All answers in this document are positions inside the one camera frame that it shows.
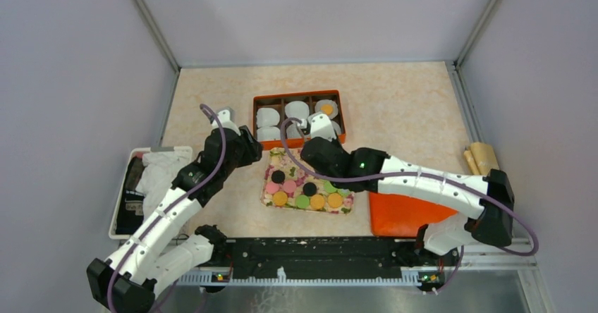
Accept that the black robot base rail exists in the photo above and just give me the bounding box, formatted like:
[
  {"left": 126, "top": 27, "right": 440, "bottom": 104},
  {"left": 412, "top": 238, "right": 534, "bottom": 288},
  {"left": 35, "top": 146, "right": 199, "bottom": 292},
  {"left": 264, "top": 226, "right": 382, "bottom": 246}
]
[{"left": 182, "top": 225, "right": 461, "bottom": 293}]

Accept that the orange cookie box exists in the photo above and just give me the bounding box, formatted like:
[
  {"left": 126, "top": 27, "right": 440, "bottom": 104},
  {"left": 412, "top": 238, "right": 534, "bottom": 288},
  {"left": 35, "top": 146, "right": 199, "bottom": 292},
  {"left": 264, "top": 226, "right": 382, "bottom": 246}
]
[{"left": 252, "top": 90, "right": 346, "bottom": 150}]

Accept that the orange box lid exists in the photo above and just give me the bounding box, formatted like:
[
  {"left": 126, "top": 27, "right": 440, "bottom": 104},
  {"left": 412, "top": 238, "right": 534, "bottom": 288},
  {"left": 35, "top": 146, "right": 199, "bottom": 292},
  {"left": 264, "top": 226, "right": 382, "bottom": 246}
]
[{"left": 367, "top": 192, "right": 457, "bottom": 238}]

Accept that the white plastic basket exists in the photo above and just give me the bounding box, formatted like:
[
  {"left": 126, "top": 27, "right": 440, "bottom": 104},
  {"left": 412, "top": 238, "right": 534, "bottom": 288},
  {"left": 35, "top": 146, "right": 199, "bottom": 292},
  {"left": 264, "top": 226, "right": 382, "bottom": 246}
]
[{"left": 108, "top": 146, "right": 193, "bottom": 240}]

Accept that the pink cookie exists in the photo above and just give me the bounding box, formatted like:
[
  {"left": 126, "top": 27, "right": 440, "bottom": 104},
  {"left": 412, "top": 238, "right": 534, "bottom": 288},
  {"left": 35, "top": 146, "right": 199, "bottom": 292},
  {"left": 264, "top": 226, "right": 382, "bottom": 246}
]
[
  {"left": 264, "top": 182, "right": 280, "bottom": 195},
  {"left": 281, "top": 180, "right": 297, "bottom": 194}
]

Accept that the orange cookie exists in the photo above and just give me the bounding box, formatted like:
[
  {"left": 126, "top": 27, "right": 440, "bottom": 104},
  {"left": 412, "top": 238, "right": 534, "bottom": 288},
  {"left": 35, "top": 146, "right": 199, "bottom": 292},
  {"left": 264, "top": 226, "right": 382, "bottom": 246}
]
[
  {"left": 272, "top": 191, "right": 288, "bottom": 207},
  {"left": 310, "top": 194, "right": 326, "bottom": 211},
  {"left": 327, "top": 192, "right": 343, "bottom": 209},
  {"left": 320, "top": 104, "right": 334, "bottom": 116}
]

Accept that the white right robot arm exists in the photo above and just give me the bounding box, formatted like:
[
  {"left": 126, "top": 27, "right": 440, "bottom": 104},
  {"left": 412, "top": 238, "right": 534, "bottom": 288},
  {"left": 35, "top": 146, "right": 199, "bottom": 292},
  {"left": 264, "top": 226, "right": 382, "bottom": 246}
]
[{"left": 300, "top": 113, "right": 514, "bottom": 265}]

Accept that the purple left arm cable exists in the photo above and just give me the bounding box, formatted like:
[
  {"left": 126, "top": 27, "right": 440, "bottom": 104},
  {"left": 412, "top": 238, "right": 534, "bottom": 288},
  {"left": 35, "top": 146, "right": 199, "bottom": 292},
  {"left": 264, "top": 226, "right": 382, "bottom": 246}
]
[{"left": 106, "top": 104, "right": 228, "bottom": 313}]

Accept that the floral serving tray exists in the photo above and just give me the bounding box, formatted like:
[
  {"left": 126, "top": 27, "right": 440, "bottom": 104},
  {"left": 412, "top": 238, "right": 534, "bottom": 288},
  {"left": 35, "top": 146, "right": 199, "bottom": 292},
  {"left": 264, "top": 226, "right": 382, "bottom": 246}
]
[{"left": 260, "top": 147, "right": 355, "bottom": 214}]

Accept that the black cookie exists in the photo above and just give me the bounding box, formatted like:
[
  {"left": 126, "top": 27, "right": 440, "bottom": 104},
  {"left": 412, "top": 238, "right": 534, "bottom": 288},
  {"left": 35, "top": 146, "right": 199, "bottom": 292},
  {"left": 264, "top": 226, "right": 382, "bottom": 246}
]
[
  {"left": 271, "top": 170, "right": 286, "bottom": 184},
  {"left": 303, "top": 183, "right": 318, "bottom": 197}
]

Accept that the white crumpled cloth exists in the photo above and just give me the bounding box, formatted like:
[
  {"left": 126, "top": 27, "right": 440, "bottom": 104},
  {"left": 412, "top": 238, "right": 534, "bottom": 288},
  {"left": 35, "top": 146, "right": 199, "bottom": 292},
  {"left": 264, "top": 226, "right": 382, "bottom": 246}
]
[{"left": 135, "top": 150, "right": 191, "bottom": 220}]

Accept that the white paper cupcake liner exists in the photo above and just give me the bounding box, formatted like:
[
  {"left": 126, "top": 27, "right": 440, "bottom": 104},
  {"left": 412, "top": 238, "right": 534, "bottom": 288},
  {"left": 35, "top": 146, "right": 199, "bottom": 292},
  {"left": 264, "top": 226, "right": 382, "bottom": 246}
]
[
  {"left": 331, "top": 121, "right": 342, "bottom": 136},
  {"left": 255, "top": 107, "right": 281, "bottom": 129},
  {"left": 257, "top": 126, "right": 281, "bottom": 142},
  {"left": 314, "top": 99, "right": 339, "bottom": 119},
  {"left": 284, "top": 101, "right": 310, "bottom": 119},
  {"left": 286, "top": 123, "right": 304, "bottom": 140}
]

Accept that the green cookie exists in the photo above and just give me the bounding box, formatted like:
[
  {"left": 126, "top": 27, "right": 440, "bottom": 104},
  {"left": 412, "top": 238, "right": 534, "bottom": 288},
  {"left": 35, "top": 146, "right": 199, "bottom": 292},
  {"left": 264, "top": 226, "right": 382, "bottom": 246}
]
[
  {"left": 323, "top": 181, "right": 338, "bottom": 194},
  {"left": 337, "top": 189, "right": 351, "bottom": 198},
  {"left": 295, "top": 195, "right": 310, "bottom": 209}
]

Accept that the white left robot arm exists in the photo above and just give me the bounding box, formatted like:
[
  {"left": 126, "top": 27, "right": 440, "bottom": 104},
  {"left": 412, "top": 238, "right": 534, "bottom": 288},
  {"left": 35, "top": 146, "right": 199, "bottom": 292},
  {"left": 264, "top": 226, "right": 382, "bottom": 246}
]
[{"left": 87, "top": 104, "right": 263, "bottom": 312}]

